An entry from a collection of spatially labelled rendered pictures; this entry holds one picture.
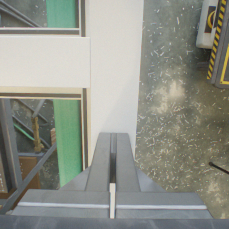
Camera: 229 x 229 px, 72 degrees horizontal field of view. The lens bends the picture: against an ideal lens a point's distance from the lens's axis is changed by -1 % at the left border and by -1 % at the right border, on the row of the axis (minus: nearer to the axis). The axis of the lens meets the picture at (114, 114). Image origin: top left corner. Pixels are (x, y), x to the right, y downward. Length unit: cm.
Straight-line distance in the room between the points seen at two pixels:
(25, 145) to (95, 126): 123
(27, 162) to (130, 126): 92
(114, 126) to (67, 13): 15
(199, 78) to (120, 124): 109
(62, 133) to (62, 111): 3
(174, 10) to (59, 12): 101
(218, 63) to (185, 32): 38
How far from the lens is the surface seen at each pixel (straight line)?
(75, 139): 24
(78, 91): 21
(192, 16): 122
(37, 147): 102
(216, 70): 89
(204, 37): 109
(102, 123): 15
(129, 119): 15
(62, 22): 23
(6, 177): 73
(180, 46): 117
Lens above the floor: 108
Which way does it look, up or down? 75 degrees down
